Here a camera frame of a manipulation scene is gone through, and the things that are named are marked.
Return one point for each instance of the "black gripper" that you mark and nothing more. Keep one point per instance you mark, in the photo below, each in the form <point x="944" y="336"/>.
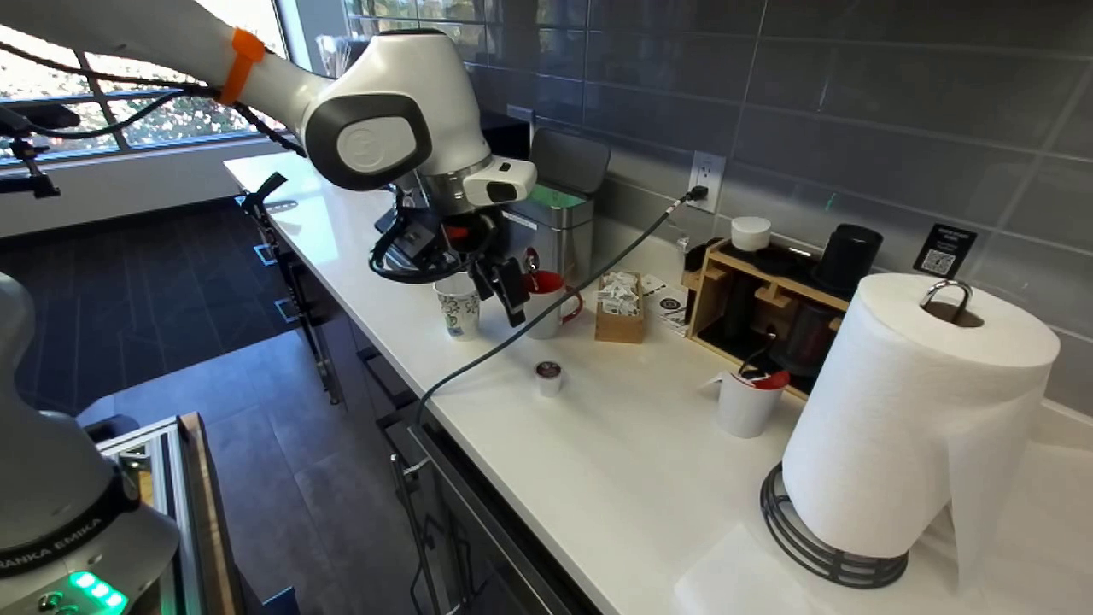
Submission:
<point x="478" y="241"/>

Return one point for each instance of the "white coffee capsule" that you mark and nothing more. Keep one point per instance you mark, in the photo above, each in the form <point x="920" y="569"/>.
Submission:
<point x="547" y="376"/>

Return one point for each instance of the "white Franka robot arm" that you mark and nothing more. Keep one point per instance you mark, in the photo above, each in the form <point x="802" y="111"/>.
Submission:
<point x="388" y="103"/>

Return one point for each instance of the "white printed paper cup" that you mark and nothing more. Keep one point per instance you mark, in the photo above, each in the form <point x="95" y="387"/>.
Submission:
<point x="459" y="309"/>

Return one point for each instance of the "white cup with red rim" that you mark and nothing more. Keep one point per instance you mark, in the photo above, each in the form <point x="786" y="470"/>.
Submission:
<point x="547" y="309"/>

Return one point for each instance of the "stainless steel countertop bin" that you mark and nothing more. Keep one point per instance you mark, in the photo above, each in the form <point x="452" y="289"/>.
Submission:
<point x="566" y="235"/>

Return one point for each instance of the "cardboard box of packets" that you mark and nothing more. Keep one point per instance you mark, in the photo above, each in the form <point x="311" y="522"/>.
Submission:
<point x="624" y="316"/>

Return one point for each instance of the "dark wood kitchen cabinet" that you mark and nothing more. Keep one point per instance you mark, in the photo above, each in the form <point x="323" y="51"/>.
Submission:
<point x="421" y="499"/>

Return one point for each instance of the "small white jar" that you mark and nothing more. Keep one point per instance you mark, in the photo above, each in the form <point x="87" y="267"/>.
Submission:
<point x="750" y="235"/>

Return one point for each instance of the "wooden countertop organizer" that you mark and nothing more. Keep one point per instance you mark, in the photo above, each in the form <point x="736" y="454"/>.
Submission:
<point x="757" y="312"/>

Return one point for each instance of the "white cup with pens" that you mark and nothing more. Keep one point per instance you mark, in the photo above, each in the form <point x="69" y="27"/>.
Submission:
<point x="745" y="407"/>

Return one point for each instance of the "white paper towel roll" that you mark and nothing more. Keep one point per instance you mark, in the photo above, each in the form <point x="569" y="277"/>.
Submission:
<point x="911" y="421"/>

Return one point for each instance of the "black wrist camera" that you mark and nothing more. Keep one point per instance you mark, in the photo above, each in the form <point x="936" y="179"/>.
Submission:
<point x="410" y="241"/>

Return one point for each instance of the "white wall outlet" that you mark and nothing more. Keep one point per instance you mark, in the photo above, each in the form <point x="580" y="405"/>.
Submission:
<point x="705" y="171"/>

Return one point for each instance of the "black countertop camera mount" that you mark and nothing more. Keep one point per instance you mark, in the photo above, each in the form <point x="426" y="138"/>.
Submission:
<point x="266" y="191"/>

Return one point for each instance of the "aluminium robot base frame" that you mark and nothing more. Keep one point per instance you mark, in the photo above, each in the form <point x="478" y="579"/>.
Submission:
<point x="173" y="514"/>

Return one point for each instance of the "black framed wall sign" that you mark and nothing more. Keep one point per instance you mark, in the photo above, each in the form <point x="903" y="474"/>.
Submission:
<point x="944" y="251"/>

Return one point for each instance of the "black camera tripod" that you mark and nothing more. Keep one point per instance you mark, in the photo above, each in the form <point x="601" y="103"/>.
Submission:
<point x="29" y="141"/>

